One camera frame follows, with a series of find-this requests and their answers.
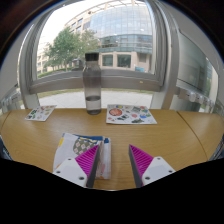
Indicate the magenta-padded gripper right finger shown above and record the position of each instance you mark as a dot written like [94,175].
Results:
[158,170]

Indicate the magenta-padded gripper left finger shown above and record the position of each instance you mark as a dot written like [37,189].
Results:
[70,171]

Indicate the white cartoon print towel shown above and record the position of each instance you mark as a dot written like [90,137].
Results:
[68,146]

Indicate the colourful sticker sheet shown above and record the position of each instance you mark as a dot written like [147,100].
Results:
[40,113]
[130,114]

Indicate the clear water bottle black cap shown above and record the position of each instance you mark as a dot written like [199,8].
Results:
[92,83]

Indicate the green tree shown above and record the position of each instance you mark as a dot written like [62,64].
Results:
[65,46]

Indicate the glass fronted building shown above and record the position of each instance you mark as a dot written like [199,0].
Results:
[123,23]

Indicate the white wall socket trunking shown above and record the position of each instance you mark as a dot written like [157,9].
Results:
[193,96]
[10,100]

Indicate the white window frame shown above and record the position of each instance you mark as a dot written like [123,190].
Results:
[126,83]

